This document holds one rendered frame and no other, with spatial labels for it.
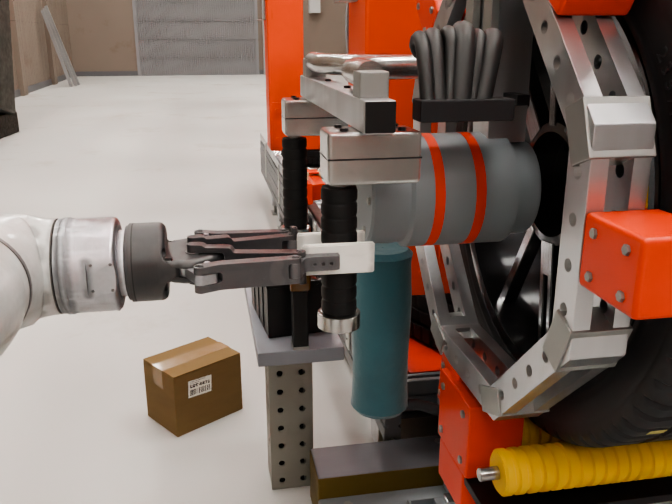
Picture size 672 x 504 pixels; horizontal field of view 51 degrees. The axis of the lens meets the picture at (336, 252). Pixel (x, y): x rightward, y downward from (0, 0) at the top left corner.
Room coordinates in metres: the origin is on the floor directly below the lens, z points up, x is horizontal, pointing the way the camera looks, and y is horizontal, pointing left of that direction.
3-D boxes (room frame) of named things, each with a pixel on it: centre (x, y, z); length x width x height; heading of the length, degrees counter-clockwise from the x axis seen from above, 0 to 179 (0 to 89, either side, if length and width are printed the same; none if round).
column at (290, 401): (1.49, 0.11, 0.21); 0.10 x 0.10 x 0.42; 11
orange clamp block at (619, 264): (0.57, -0.27, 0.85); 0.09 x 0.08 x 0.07; 11
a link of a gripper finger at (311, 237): (0.69, 0.01, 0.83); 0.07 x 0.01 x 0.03; 101
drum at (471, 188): (0.87, -0.13, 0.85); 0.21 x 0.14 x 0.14; 101
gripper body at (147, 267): (0.64, 0.15, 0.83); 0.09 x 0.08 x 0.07; 101
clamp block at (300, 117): (1.01, 0.03, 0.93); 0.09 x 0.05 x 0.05; 101
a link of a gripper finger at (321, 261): (0.63, 0.02, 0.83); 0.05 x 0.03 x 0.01; 100
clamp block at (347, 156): (0.68, -0.03, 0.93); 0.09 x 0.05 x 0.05; 101
